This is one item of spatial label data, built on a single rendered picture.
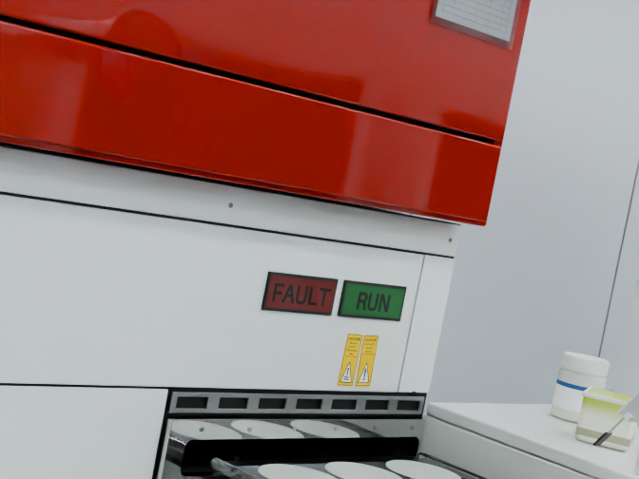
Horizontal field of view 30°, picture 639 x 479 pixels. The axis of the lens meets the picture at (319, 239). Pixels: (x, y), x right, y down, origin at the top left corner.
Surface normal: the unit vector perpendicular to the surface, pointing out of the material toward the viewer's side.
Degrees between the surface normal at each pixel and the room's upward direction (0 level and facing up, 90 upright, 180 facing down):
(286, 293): 90
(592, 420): 90
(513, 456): 90
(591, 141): 90
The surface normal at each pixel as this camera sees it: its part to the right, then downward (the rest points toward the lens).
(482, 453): -0.73, -0.11
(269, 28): 0.66, 0.17
